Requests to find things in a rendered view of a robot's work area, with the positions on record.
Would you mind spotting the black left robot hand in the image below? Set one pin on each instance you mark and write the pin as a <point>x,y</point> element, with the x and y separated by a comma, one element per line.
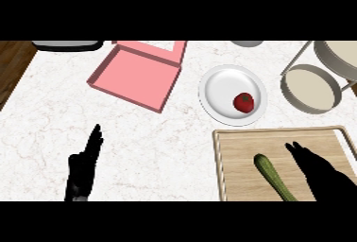
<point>83,170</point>

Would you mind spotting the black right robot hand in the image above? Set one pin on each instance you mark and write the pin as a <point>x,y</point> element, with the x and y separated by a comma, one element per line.
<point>325,176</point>

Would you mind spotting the green squash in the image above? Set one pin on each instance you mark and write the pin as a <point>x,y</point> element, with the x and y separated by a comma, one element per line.
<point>272,175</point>

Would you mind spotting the wooden tray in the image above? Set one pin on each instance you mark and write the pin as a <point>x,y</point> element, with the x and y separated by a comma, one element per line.
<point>260,160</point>

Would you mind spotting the grey tiered basket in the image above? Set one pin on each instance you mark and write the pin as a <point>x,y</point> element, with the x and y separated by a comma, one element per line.
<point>316,85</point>

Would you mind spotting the red tomato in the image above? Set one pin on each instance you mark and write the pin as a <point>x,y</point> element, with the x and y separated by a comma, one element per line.
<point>244,102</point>

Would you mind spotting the pink open box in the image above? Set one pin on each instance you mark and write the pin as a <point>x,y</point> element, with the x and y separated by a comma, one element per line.
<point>135,75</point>

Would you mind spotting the white plate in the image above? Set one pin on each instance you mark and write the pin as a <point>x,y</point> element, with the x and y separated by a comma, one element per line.
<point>223,91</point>

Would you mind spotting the grey round object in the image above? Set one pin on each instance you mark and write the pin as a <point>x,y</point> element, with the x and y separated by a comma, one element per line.
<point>247,43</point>

